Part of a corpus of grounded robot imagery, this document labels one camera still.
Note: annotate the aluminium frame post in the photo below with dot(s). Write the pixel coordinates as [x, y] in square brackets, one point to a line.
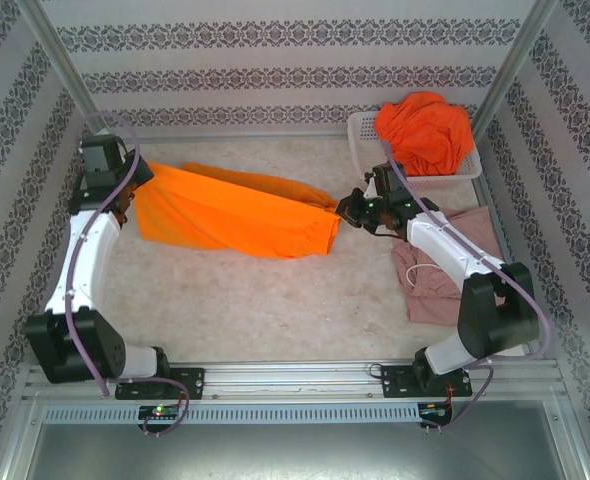
[65, 65]
[520, 55]

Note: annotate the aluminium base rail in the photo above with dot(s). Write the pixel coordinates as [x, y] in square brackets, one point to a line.
[285, 380]

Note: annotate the aluminium table side rail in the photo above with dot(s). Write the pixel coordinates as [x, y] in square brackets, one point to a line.
[506, 245]

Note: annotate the white plastic basket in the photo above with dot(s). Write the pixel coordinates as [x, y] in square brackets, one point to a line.
[362, 140]

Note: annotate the red-orange shorts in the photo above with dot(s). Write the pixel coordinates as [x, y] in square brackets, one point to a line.
[425, 135]

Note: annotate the small circuit board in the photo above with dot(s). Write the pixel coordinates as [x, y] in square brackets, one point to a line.
[159, 411]
[432, 409]

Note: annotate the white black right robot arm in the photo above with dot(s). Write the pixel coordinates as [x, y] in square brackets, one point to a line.
[445, 245]

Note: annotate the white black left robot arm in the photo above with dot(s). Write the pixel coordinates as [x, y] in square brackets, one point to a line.
[85, 260]

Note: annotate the aluminium table end rail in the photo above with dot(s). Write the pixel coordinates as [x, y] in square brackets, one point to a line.
[225, 139]

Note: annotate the light orange shorts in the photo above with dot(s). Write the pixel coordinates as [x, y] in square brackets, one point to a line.
[225, 215]

